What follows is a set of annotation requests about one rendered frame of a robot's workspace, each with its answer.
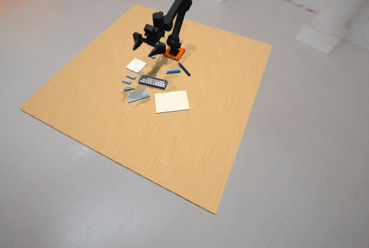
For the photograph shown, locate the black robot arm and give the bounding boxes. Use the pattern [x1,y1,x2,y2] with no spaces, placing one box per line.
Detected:
[143,0,193,56]

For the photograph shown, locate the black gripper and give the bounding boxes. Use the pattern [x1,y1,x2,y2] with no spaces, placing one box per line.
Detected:
[132,32,166,57]

